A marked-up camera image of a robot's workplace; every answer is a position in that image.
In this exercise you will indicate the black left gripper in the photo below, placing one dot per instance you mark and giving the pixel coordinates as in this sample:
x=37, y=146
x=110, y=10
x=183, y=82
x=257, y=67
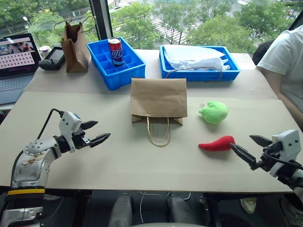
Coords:
x=80, y=140

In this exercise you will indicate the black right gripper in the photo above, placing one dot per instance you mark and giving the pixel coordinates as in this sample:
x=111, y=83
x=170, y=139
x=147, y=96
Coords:
x=267, y=157

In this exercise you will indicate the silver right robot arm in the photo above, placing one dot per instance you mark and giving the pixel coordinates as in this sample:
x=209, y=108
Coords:
x=297, y=180

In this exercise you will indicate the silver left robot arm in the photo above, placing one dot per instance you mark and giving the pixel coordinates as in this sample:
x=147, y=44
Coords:
x=28, y=165

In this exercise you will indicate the flat brown paper bag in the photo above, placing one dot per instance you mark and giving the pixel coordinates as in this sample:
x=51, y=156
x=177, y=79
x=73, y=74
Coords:
x=158, y=99

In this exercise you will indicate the black backpack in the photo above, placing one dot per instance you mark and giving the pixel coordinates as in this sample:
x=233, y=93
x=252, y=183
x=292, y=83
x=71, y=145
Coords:
x=261, y=52

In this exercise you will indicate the white plastic bag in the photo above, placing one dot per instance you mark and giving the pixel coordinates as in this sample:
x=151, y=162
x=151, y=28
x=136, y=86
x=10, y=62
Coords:
x=189, y=55

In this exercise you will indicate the red plush chili pepper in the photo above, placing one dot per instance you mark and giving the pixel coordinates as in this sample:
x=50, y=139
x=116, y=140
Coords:
x=217, y=144

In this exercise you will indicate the green plush toy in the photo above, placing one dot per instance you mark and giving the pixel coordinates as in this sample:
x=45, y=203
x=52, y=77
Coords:
x=215, y=113

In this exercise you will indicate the white sneaker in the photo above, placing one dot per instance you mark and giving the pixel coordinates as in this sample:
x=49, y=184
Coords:
x=249, y=204

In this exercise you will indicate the blue compartment bin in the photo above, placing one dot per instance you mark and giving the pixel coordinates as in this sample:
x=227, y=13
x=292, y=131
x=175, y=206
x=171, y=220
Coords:
x=125, y=75

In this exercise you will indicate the dark sneaker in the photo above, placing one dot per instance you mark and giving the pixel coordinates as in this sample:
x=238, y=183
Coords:
x=290, y=214

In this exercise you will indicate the dark rounded grey shape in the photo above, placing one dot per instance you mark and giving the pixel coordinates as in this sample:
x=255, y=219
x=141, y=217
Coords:
x=122, y=210
x=182, y=209

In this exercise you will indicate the red soda can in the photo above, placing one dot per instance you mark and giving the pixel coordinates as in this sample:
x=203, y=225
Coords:
x=116, y=50

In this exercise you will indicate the black handheld game controller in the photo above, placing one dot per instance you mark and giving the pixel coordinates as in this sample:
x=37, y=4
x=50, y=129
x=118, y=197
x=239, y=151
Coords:
x=53, y=58

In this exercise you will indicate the blue plastic crate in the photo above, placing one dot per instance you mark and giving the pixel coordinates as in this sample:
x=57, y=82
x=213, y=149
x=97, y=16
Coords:
x=201, y=75

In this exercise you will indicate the person in white shirt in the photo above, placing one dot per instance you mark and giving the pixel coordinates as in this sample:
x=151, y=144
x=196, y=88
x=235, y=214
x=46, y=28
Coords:
x=284, y=61

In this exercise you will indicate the white cup with pink rim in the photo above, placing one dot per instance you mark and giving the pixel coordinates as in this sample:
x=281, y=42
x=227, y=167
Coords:
x=45, y=50

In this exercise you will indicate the grey laptop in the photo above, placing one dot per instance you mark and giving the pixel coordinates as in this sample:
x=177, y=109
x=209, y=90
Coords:
x=16, y=61

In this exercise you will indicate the grey robot torso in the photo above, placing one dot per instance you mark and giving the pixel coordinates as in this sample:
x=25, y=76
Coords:
x=156, y=224

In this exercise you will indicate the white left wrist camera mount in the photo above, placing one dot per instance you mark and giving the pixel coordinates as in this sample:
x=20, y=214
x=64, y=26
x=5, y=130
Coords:
x=68, y=123

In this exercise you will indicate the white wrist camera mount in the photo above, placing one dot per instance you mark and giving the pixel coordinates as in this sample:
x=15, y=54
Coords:
x=68, y=123
x=287, y=142

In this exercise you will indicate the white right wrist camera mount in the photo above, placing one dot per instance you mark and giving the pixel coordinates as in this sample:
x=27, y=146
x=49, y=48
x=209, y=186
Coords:
x=287, y=142

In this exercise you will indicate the black window frame post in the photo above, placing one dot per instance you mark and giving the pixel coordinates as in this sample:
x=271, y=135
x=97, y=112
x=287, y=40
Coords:
x=100, y=19

